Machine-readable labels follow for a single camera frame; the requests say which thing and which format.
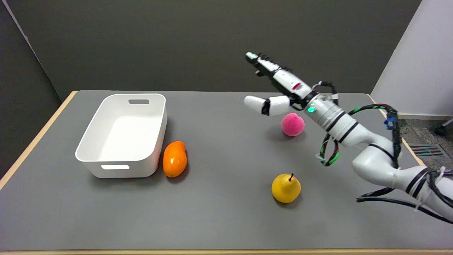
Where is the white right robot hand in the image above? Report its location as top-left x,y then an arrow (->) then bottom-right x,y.
243,52 -> 317,117

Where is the orange mango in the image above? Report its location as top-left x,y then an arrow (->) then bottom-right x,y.
163,141 -> 188,178

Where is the pink peach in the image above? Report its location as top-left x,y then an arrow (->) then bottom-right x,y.
281,113 -> 305,137

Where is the yellow pear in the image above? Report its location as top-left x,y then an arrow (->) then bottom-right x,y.
271,173 -> 302,204

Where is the floor vent grille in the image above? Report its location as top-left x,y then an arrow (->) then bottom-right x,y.
408,143 -> 451,159

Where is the black chair caster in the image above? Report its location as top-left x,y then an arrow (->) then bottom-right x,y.
434,119 -> 453,136

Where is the white plastic bin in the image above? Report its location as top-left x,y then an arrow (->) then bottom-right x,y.
75,93 -> 168,179

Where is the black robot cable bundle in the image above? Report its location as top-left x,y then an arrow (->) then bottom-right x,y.
311,81 -> 453,224

